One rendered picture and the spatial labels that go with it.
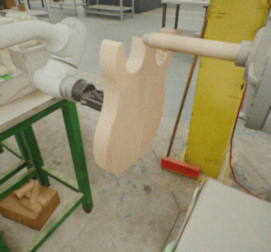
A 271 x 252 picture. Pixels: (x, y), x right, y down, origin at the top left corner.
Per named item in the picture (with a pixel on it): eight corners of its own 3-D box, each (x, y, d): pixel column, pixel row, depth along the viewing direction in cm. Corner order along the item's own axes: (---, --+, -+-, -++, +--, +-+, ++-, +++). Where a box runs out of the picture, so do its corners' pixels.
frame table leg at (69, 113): (94, 209, 154) (74, 92, 104) (89, 215, 150) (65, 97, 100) (88, 205, 156) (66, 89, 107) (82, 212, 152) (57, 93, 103)
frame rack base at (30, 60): (60, 79, 109) (53, 43, 99) (33, 91, 98) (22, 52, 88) (24, 68, 120) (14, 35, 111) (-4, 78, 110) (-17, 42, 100)
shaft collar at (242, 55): (247, 55, 38) (244, 72, 42) (255, 36, 39) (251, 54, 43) (235, 53, 39) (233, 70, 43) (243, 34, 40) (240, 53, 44)
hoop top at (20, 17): (40, 24, 95) (38, 16, 94) (34, 25, 93) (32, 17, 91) (11, 19, 105) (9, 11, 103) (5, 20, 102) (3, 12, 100)
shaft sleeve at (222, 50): (236, 53, 40) (234, 65, 42) (242, 40, 41) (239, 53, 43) (146, 39, 47) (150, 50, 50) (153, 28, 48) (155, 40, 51)
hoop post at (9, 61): (17, 71, 93) (9, 48, 88) (9, 74, 91) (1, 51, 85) (12, 70, 94) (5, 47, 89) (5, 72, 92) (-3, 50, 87)
